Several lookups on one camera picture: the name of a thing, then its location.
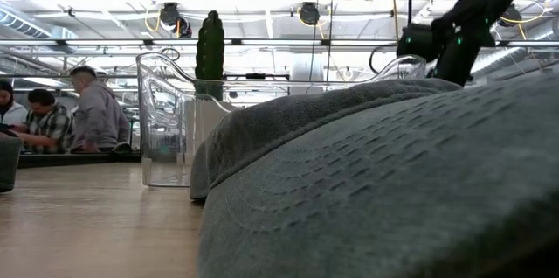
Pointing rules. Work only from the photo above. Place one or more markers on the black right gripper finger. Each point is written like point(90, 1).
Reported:
point(446, 66)
point(465, 64)

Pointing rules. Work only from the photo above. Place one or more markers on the grey baseball cap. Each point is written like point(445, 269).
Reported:
point(371, 182)

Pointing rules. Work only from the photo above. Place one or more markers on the clear plastic bin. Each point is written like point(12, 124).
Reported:
point(161, 138)

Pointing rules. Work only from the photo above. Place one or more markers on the black baseball cap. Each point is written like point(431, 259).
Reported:
point(8, 164)

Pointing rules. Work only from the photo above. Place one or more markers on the green cactus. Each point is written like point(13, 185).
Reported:
point(210, 50)

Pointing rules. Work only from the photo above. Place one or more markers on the long ceiling light bar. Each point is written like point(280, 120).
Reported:
point(109, 42)

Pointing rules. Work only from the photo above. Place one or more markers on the white sneakers of person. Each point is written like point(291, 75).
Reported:
point(100, 116)

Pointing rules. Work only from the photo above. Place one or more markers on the person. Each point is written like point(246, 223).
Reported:
point(13, 114)
point(48, 125)

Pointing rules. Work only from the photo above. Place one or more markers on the silver ventilation duct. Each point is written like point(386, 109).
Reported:
point(515, 57)
point(17, 22)

